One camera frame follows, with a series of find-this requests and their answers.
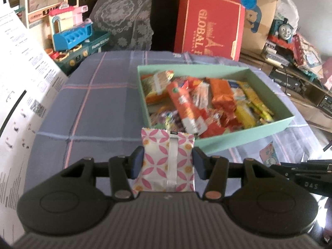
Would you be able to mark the orange white striped packet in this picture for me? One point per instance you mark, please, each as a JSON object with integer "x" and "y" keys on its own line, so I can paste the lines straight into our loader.
{"x": 155, "y": 83}

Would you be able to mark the blue plaid blanket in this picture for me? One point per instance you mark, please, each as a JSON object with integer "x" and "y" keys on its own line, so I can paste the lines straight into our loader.
{"x": 103, "y": 109}

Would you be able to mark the brown cardboard box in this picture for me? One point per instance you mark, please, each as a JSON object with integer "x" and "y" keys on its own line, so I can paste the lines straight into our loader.
{"x": 256, "y": 39}

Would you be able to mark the colourful picture books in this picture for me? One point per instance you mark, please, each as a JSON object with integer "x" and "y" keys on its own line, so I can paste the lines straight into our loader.
{"x": 308, "y": 54}

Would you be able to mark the wooden low shelf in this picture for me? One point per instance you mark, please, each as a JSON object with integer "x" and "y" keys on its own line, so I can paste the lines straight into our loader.
{"x": 319, "y": 114}

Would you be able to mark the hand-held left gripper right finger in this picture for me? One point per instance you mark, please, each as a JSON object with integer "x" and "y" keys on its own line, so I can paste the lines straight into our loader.
{"x": 199, "y": 163}

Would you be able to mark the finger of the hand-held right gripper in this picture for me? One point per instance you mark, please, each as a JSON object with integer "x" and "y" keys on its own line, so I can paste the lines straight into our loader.
{"x": 285, "y": 170}

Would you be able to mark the stack of books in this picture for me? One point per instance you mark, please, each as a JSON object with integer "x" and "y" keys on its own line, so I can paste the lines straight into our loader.
{"x": 277, "y": 57}

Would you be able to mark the long orange snack packet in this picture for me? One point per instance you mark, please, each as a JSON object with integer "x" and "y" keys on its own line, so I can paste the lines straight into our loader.
{"x": 182, "y": 103}

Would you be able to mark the white plastic bag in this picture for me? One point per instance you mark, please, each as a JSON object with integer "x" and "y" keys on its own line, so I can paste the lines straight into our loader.
{"x": 291, "y": 10}

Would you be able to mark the pink patterned white packet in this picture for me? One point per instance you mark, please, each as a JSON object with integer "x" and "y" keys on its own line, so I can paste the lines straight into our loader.
{"x": 155, "y": 158}

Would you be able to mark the clear orange snack packet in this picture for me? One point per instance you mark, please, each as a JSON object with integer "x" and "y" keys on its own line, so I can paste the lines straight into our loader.
{"x": 201, "y": 96}

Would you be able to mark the grey lace cushion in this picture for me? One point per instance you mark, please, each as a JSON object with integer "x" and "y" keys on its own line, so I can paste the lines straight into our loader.
{"x": 122, "y": 15}

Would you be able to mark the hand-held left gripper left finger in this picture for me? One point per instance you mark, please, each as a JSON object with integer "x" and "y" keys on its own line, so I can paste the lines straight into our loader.
{"x": 137, "y": 162}

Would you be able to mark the light blue cartoon packet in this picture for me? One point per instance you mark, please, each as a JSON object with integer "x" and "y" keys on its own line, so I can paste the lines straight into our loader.
{"x": 269, "y": 153}

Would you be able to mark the black media player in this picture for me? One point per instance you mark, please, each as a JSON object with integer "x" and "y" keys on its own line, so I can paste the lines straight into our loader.
{"x": 295, "y": 81}

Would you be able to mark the blue white cracker packet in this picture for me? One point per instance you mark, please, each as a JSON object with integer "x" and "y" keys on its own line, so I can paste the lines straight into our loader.
{"x": 237, "y": 90}

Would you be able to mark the plain orange snack packet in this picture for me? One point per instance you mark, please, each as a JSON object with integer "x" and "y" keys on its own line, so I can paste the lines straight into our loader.
{"x": 223, "y": 96}

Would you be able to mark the blue toy train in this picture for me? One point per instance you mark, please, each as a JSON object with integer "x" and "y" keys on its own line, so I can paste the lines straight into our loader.
{"x": 284, "y": 29}

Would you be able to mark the mint green cardboard box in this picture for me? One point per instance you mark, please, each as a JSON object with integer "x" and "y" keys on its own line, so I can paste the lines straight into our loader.
{"x": 233, "y": 140}

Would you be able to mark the yellow packet with green badge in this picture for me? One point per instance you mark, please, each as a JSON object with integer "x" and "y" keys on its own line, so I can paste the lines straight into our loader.
{"x": 253, "y": 98}

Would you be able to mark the white instruction sheet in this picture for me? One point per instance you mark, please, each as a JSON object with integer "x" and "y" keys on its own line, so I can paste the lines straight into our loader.
{"x": 20, "y": 83}

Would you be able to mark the red gift box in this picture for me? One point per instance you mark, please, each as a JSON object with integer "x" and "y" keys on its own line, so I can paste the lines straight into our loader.
{"x": 207, "y": 26}

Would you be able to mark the cream toy kitchen set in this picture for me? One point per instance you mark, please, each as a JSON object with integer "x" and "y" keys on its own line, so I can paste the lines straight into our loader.
{"x": 41, "y": 7}

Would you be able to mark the large yellow wafer packet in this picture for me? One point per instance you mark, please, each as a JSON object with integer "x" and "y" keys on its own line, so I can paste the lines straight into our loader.
{"x": 245, "y": 115}

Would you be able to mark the blue toy rack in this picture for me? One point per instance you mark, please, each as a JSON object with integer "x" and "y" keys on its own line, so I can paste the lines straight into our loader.
{"x": 70, "y": 37}

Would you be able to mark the pink paper bag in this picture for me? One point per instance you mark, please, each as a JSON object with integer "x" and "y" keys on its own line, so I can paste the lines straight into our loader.
{"x": 328, "y": 75}

